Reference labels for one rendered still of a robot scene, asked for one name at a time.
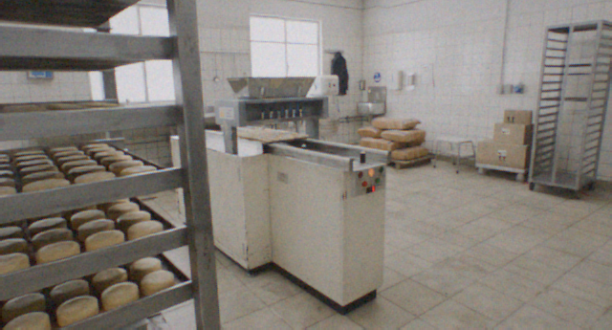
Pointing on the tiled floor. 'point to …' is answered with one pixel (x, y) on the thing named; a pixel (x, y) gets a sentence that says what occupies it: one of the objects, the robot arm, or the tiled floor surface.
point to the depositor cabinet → (237, 205)
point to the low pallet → (411, 162)
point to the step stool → (456, 150)
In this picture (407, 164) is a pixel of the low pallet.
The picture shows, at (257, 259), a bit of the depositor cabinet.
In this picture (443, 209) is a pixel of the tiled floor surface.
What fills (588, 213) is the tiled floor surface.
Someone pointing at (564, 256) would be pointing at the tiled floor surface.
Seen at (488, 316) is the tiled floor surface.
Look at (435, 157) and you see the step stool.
